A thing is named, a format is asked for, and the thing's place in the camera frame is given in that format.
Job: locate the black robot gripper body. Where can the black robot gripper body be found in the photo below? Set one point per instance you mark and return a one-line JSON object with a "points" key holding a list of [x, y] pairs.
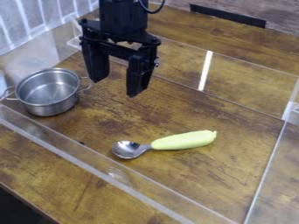
{"points": [[119, 34]]}

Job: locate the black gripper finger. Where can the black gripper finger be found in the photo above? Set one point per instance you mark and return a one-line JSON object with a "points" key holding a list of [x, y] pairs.
{"points": [[139, 71], [96, 61]]}

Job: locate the green handled metal spoon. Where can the green handled metal spoon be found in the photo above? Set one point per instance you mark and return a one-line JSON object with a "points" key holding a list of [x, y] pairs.
{"points": [[127, 149]]}

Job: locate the small stainless steel pot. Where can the small stainless steel pot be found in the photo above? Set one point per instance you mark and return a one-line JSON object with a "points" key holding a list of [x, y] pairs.
{"points": [[48, 92]]}

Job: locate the black bar on table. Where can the black bar on table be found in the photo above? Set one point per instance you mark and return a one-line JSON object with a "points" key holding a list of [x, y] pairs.
{"points": [[228, 16]]}

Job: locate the clear acrylic front barrier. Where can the clear acrylic front barrier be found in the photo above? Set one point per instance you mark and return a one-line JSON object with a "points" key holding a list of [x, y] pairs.
{"points": [[155, 194]]}

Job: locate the clear acrylic barrier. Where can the clear acrylic barrier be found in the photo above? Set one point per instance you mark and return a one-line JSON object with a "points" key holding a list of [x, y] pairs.
{"points": [[155, 194], [275, 204]]}

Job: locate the clear acrylic right barrier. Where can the clear acrylic right barrier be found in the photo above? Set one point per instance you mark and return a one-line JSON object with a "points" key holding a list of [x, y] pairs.
{"points": [[275, 204]]}

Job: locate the clear acrylic triangle bracket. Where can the clear acrylic triangle bracket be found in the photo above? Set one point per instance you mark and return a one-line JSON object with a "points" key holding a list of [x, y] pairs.
{"points": [[74, 42]]}

